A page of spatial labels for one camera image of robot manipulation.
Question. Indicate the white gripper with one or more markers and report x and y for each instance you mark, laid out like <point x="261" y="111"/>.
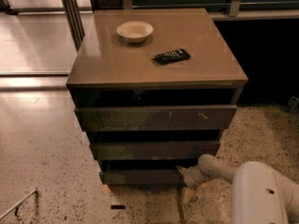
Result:
<point x="191" y="176"/>

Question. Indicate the drawer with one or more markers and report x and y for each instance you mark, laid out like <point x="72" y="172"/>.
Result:
<point x="155" y="118"/>
<point x="175" y="150"/>
<point x="141" y="177"/>

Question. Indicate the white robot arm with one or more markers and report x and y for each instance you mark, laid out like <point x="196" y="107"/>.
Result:
<point x="260" y="193"/>

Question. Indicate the brown drawer cabinet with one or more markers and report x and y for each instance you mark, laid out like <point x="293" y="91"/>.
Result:
<point x="111" y="72"/>

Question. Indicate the black remote control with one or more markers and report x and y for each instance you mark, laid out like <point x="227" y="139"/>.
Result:
<point x="172" y="56"/>

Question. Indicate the grey object at right edge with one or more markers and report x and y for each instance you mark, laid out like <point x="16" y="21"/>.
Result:
<point x="292" y="104"/>

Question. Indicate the metal rod on floor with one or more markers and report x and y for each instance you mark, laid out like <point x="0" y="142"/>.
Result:
<point x="16" y="205"/>

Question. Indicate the white bowl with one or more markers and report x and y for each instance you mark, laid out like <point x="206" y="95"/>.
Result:
<point x="135" y="31"/>

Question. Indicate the metal window frame post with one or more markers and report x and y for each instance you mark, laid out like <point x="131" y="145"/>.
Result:
<point x="74" y="21"/>

